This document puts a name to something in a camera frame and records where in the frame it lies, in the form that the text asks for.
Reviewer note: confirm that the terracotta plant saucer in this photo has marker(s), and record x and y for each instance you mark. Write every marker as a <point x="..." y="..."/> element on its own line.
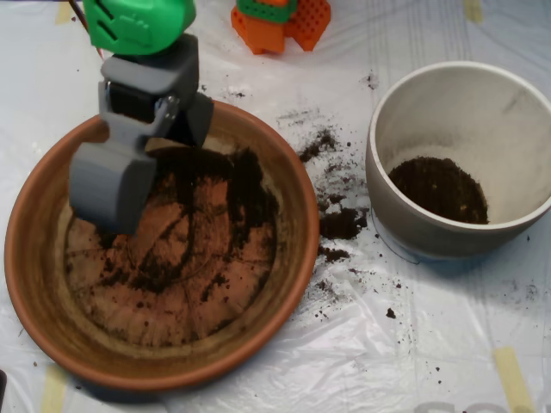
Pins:
<point x="43" y="279"/>

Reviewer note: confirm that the white ceramic pot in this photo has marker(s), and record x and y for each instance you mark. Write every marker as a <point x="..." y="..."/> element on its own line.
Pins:
<point x="473" y="129"/>

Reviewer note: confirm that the beige masking tape strip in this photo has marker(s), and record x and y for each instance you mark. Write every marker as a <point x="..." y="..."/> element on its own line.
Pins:
<point x="472" y="10"/>
<point x="512" y="378"/>
<point x="63" y="15"/>
<point x="52" y="391"/>

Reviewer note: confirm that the orange green robot base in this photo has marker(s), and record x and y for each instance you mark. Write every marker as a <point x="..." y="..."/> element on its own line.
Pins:
<point x="262" y="36"/>

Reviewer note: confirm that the spilled soil patch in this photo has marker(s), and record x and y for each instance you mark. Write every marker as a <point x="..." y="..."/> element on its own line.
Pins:
<point x="340" y="226"/>

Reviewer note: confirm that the dark soil heap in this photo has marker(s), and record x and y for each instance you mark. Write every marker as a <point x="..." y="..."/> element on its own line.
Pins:
<point x="249" y="180"/>

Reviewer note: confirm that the black object at edge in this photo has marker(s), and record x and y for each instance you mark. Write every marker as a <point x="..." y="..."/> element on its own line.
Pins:
<point x="2" y="387"/>

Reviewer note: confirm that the small dark brown crumb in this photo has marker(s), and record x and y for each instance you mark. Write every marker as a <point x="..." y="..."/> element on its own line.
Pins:
<point x="391" y="313"/>

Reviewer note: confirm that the clear plastic sheet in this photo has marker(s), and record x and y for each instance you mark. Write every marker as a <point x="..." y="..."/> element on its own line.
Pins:
<point x="301" y="378"/>

